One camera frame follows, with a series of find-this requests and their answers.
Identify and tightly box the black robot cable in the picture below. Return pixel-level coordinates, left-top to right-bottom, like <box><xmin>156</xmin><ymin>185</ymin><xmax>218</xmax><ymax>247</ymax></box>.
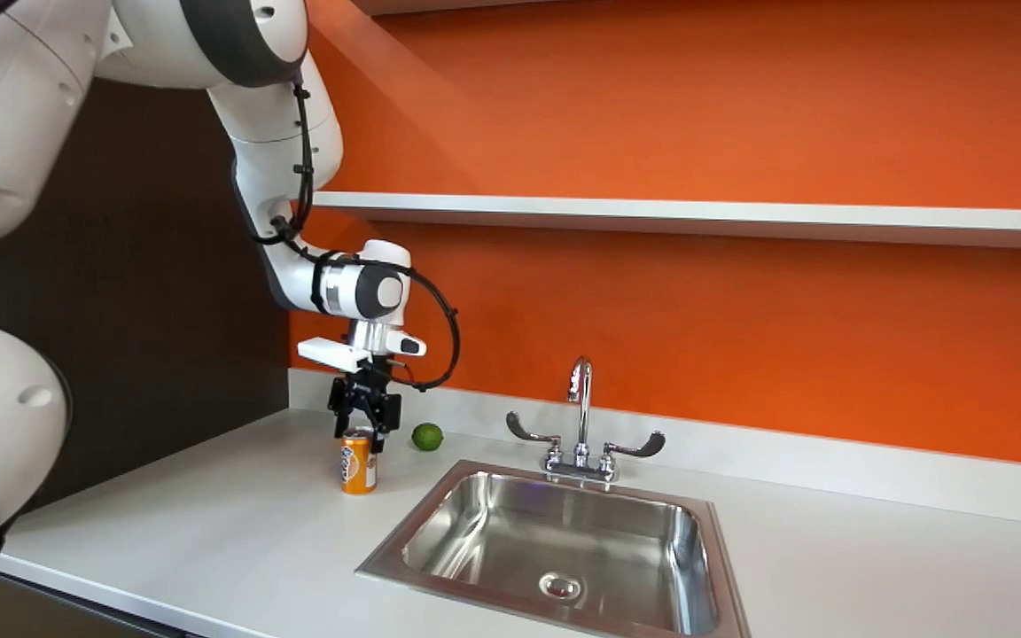
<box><xmin>252</xmin><ymin>68</ymin><xmax>464</xmax><ymax>393</ymax></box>

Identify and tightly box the dark wood grain cabinet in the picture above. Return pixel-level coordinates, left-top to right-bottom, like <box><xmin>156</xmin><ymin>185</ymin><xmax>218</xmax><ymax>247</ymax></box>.
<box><xmin>0</xmin><ymin>79</ymin><xmax>299</xmax><ymax>515</ymax></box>

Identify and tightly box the long white wall shelf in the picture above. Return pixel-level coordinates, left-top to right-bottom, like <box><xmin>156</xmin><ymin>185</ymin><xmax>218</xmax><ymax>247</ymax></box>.
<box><xmin>312</xmin><ymin>187</ymin><xmax>1021</xmax><ymax>254</ymax></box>

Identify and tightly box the stainless steel sink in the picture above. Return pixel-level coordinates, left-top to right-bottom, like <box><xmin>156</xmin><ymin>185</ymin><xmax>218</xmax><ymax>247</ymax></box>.
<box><xmin>354</xmin><ymin>458</ymin><xmax>760</xmax><ymax>638</ymax></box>

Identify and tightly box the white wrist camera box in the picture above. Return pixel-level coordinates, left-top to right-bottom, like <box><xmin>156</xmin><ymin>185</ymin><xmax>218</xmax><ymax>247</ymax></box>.
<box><xmin>295</xmin><ymin>332</ymin><xmax>431</xmax><ymax>371</ymax></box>

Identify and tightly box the orange soda can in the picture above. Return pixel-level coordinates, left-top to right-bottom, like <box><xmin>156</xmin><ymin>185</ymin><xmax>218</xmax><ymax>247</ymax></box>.
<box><xmin>338</xmin><ymin>430</ymin><xmax>383</xmax><ymax>498</ymax></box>

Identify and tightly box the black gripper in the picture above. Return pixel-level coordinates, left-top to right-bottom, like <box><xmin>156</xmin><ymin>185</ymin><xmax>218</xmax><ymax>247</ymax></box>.
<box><xmin>328</xmin><ymin>359</ymin><xmax>408</xmax><ymax>458</ymax></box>

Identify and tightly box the chrome two-handle faucet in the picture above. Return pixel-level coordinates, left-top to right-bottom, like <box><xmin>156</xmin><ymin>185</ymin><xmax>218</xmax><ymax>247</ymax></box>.
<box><xmin>505</xmin><ymin>354</ymin><xmax>670</xmax><ymax>496</ymax></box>

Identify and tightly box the green lime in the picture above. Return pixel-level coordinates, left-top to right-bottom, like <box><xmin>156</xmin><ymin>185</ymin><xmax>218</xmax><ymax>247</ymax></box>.
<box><xmin>408</xmin><ymin>419</ymin><xmax>448</xmax><ymax>458</ymax></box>

